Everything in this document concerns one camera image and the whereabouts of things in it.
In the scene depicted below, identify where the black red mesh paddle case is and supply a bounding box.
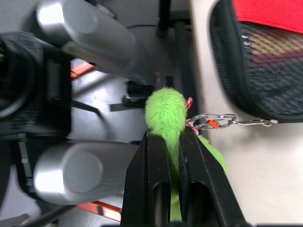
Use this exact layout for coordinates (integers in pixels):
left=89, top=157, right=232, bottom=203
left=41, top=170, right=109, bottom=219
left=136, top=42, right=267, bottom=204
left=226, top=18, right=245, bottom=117
left=207, top=0, right=303, bottom=128

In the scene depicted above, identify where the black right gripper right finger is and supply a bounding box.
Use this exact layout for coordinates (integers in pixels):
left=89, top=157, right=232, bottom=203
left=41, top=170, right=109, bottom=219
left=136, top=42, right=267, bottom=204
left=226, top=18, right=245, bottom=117
left=178, top=132, right=247, bottom=227

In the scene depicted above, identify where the green plush charm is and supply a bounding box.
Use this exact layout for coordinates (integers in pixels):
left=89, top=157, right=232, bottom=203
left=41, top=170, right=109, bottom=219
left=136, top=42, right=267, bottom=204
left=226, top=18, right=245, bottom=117
left=144, top=87, right=229, bottom=224

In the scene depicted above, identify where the silver carabiner clip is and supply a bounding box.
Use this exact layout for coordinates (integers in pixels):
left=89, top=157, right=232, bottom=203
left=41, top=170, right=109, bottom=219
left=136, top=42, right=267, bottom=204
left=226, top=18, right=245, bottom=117
left=186, top=113, right=237, bottom=130

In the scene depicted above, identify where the silver robot body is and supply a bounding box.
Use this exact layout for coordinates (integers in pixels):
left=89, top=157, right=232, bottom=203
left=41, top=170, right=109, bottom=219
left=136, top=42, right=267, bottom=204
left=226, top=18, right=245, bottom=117
left=0, top=0, right=143, bottom=206

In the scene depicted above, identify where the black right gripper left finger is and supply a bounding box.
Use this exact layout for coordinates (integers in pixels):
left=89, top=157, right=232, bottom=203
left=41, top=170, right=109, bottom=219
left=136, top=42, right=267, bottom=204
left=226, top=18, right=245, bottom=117
left=120, top=131, right=172, bottom=227

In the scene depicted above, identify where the orange metal bar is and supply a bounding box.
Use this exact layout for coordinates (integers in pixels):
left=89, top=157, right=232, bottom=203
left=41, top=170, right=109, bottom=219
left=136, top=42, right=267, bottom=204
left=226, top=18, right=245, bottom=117
left=70, top=61, right=96, bottom=80
left=77, top=201, right=123, bottom=223

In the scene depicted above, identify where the black table frame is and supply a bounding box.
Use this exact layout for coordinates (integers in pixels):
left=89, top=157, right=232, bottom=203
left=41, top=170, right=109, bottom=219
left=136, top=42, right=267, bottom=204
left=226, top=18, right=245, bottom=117
left=155, top=0, right=198, bottom=102

